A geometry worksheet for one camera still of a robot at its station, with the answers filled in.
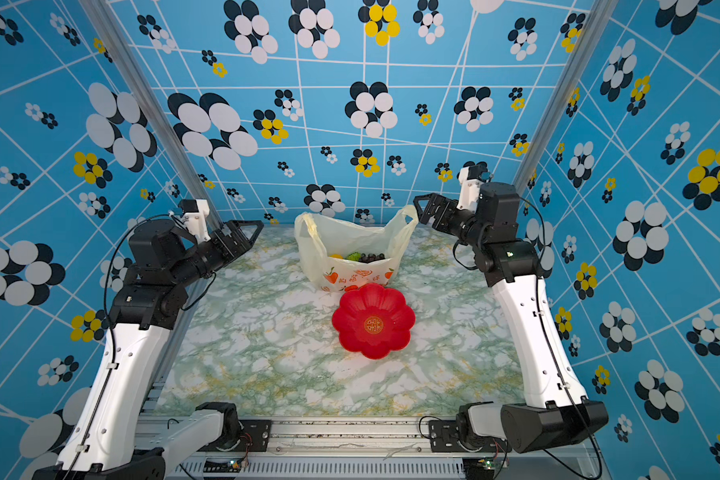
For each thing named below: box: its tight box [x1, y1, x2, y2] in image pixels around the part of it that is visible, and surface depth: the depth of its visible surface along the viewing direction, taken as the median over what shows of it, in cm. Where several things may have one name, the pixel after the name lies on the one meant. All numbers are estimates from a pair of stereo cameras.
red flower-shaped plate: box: [332, 283, 416, 360], surface depth 96 cm
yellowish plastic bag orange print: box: [294, 205, 419, 292], surface depth 84 cm
